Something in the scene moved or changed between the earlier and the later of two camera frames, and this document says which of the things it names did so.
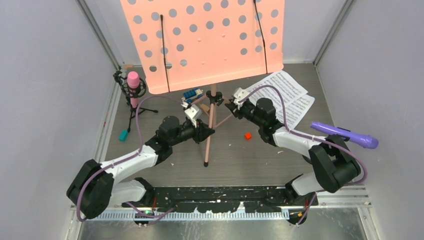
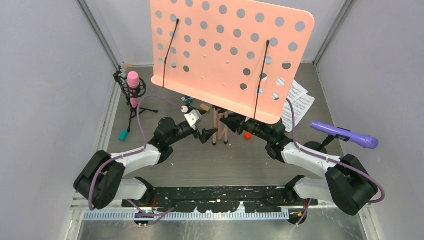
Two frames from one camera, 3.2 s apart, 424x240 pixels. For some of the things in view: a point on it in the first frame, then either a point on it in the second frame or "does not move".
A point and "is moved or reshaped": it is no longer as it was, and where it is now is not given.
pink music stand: (181, 44) is moved or reshaped
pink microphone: (132, 87) does not move
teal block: (123, 135) does not move
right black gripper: (234, 108) to (236, 122)
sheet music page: (295, 112) does not move
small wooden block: (204, 107) does not move
